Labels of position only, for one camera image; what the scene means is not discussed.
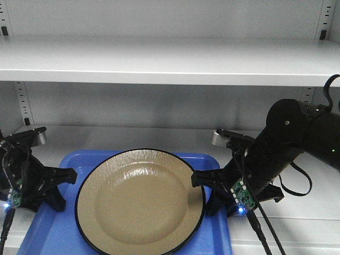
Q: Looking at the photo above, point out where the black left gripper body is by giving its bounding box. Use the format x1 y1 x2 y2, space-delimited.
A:
0 132 58 212

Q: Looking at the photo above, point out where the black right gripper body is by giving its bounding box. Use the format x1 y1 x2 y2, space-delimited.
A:
223 138 284 217

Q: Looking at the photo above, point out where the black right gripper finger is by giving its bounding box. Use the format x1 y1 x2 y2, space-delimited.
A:
206 192 228 216
191 169 231 198

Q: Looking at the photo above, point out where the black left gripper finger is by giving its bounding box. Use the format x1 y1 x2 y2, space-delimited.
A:
45 167 78 185
44 187 66 211

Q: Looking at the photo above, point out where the blue plastic tray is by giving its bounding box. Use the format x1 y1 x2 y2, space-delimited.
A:
18 150 233 254

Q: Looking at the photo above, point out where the beige plate with black rim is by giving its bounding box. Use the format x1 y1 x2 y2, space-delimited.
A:
75 149 206 254

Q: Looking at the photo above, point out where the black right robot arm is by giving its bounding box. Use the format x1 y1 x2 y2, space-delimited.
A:
191 99 339 216

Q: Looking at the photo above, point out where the upper grey cabinet shelf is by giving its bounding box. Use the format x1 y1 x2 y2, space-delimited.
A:
1 36 339 87

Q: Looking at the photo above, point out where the green right circuit board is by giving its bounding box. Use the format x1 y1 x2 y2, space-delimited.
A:
231 178 256 212

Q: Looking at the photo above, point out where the green circuit board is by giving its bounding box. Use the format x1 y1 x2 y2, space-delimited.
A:
231 178 256 212
7 179 23 208

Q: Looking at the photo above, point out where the green left circuit board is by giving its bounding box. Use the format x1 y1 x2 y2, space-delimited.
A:
7 179 23 208

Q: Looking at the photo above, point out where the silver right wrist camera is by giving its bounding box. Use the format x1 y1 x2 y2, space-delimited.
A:
211 129 254 147

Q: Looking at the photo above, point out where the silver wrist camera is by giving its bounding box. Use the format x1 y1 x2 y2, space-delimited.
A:
5 126 47 148
211 129 254 147

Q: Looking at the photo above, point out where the black left usb cable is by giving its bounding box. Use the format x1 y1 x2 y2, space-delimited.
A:
0 208 15 248

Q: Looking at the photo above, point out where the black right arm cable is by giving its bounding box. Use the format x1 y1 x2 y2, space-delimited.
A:
225 75 340 255

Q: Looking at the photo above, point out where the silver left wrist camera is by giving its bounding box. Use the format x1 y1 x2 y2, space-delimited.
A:
5 126 47 148

